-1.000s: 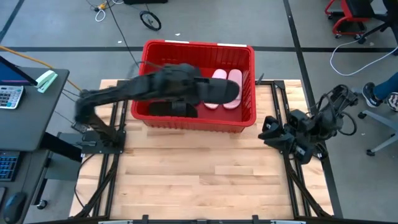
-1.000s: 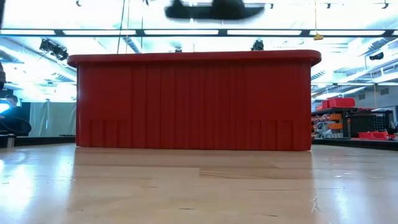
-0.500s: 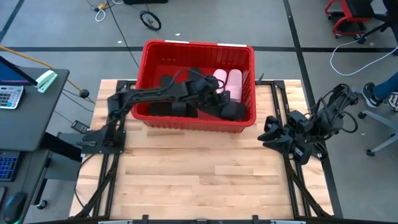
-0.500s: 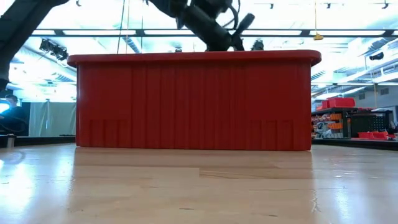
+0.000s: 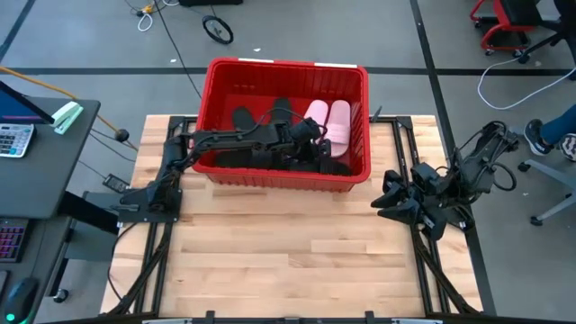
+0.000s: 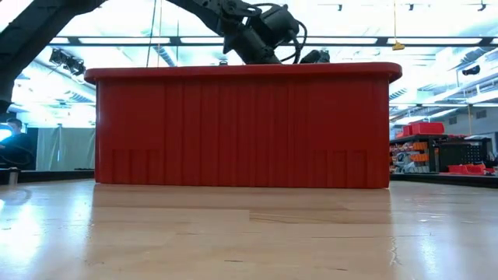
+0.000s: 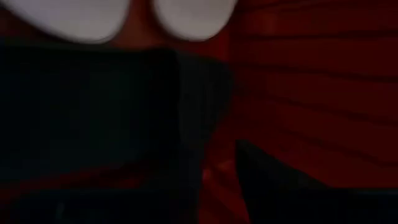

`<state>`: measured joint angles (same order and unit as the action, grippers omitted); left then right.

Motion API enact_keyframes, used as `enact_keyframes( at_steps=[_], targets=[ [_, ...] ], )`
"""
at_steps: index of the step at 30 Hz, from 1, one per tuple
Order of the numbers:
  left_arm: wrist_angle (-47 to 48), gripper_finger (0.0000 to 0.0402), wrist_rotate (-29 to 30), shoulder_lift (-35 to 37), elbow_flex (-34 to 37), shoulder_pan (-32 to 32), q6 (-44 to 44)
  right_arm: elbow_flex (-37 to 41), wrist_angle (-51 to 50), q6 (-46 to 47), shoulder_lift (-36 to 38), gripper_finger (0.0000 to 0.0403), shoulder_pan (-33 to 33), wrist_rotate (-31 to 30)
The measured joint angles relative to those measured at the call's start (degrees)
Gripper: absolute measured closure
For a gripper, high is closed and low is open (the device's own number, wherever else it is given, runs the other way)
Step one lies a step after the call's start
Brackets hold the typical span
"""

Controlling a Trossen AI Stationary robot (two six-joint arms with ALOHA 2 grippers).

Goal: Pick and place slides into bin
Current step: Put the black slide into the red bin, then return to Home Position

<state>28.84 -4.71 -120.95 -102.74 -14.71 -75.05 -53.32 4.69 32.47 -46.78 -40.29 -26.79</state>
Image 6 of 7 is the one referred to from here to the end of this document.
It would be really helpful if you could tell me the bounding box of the thin hanging cord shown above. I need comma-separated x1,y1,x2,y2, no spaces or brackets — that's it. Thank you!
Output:
146,0,157,67

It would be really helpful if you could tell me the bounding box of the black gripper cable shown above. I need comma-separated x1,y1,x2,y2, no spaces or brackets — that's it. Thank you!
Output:
272,2,309,65

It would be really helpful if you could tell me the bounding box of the flat red tray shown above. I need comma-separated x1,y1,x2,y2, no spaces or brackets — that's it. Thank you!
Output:
447,163,487,175

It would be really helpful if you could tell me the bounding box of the black bench edge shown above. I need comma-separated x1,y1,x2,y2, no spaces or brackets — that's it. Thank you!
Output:
0,166,96,186

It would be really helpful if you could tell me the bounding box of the black ceiling light cluster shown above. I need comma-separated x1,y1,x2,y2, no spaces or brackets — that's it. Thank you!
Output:
49,47,87,77

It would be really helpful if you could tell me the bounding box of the yellow hanging power plug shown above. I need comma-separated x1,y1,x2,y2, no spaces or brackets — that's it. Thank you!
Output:
391,0,406,51

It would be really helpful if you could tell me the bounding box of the black shelf with orange bins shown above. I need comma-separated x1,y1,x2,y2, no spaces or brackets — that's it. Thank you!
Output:
390,134,448,175

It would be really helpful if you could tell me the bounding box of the black overhead frame beam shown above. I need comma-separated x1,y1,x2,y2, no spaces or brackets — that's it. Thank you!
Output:
49,35,498,47

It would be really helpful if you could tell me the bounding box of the person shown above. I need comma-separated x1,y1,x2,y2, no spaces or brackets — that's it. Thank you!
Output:
0,117,38,171

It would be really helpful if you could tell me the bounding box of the large red plastic bin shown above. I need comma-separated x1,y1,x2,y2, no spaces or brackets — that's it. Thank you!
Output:
83,61,403,190

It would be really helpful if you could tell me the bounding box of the red storage bin on shelf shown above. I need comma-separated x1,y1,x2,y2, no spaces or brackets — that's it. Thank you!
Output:
411,121,445,135

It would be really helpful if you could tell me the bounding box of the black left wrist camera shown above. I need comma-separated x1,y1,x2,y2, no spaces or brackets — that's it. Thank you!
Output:
254,3,301,46

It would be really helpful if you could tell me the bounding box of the grey curtain partition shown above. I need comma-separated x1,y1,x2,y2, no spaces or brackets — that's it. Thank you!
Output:
36,126,96,172

